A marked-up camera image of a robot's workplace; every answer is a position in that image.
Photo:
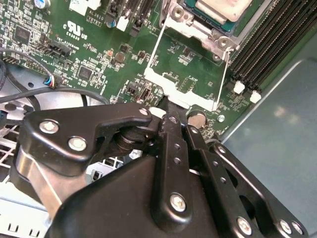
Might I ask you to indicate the silver-topped green CPU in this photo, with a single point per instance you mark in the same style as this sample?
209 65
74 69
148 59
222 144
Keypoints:
223 7

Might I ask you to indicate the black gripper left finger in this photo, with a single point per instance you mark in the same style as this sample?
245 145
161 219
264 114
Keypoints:
62 138

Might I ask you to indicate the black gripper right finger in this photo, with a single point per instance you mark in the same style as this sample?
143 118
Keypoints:
213 168

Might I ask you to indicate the metal frame socket cover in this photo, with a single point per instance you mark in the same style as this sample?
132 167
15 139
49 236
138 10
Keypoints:
188 96

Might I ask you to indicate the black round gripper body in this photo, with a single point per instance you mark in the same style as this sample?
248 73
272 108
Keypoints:
111 203

